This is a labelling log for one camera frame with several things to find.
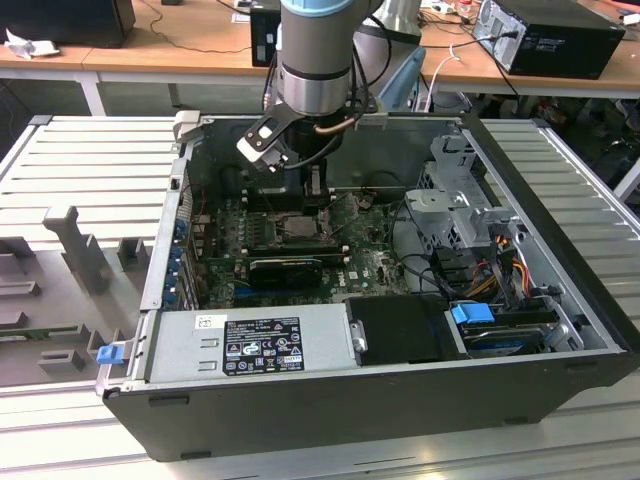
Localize silver drive cage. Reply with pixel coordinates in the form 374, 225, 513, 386
403, 132, 531, 251

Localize black graphics card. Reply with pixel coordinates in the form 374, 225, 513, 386
248, 257, 324, 292

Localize green motherboard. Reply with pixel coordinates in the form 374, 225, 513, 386
192, 192, 416, 309

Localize green RAM stick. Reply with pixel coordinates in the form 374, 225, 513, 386
0, 325, 81, 338

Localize black open PC case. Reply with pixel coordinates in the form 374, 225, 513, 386
94, 110, 640, 464

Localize crumpled white paper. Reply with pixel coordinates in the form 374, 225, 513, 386
3, 27, 61, 60

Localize metal socket cover frame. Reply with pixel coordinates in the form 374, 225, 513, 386
318, 196, 362, 237

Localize yellow red wire bundle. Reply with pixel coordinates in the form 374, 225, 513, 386
469, 234, 532, 301

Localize pale blue teach pendant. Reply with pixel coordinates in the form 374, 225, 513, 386
378, 47, 427, 112

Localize silver square CPU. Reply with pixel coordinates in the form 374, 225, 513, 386
287, 217, 319, 237

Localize blue expansion slot latches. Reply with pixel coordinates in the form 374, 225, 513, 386
168, 217, 190, 311

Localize black looped cable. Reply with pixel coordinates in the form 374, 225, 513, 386
388, 199, 451, 297

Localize grey parts rack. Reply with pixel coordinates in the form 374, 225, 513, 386
0, 204, 157, 389

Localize black desktop computer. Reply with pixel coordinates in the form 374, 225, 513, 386
474, 0, 627, 81

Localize grey power supply unit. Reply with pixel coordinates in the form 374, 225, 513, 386
147, 302, 359, 384

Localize hard disk in blue carrier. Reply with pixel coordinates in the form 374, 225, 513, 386
444, 299, 557, 359

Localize small black computer box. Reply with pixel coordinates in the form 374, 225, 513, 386
249, 8, 282, 69

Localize black plastic air shroud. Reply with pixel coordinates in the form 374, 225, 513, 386
344, 294, 471, 366

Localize blue plastic case latch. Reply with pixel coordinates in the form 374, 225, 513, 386
97, 344, 125, 366

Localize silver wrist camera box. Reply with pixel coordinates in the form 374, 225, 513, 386
235, 115, 292, 175

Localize CPU socket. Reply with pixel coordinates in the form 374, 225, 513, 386
273, 212, 334, 246

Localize white cable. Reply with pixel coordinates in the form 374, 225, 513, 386
426, 43, 462, 114

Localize large black box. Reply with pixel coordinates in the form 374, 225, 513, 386
0, 0, 137, 50

